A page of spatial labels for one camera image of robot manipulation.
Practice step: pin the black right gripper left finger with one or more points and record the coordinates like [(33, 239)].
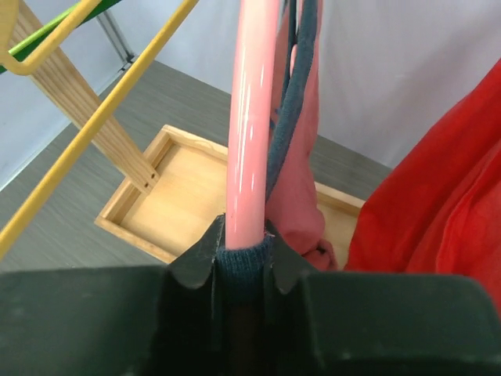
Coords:
[(129, 320)]

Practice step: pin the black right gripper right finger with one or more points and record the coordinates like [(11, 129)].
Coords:
[(350, 323)]

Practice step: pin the maroon tank top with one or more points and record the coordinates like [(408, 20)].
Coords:
[(291, 196)]

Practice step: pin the pink hanger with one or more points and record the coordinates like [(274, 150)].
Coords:
[(249, 123)]

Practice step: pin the dark green hanger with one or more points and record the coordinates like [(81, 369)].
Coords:
[(25, 57)]

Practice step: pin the lime green hanger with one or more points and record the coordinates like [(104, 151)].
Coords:
[(30, 42)]

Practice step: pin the red tank top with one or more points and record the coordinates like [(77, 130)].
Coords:
[(439, 210)]

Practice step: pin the wooden clothes rack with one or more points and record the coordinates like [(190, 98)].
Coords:
[(176, 187)]

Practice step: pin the aluminium frame post left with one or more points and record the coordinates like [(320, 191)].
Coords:
[(116, 38)]

